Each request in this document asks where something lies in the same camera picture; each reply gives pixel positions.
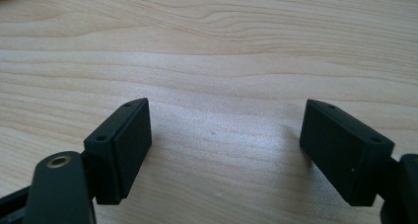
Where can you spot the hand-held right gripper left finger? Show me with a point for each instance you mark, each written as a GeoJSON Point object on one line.
{"type": "Point", "coordinates": [121, 155]}

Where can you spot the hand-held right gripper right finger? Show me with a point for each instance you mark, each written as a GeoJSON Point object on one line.
{"type": "Point", "coordinates": [345, 158]}

